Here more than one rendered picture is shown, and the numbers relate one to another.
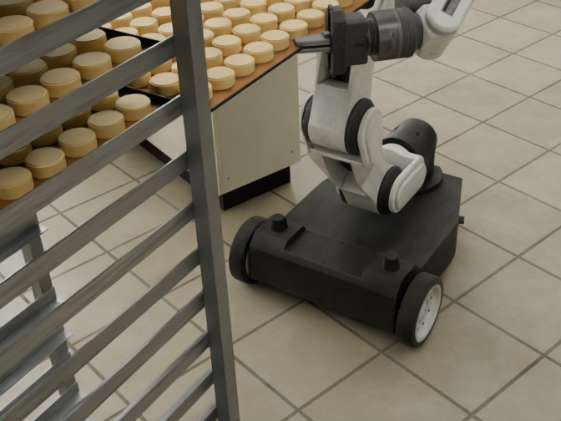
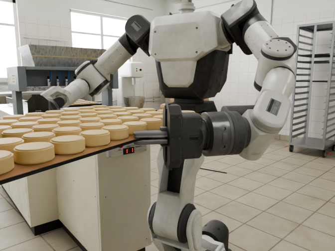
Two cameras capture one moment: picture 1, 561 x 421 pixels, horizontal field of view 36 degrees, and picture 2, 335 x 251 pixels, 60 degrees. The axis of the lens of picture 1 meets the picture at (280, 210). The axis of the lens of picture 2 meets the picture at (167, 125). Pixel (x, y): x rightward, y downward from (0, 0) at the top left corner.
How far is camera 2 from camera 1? 99 cm
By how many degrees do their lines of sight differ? 25
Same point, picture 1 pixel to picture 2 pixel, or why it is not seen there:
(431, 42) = (258, 139)
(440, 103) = (221, 213)
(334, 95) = (170, 200)
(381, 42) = (214, 135)
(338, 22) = (174, 114)
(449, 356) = not seen: outside the picture
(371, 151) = (195, 240)
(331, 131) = (167, 225)
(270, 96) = (134, 206)
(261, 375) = not seen: outside the picture
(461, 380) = not seen: outside the picture
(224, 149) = (106, 237)
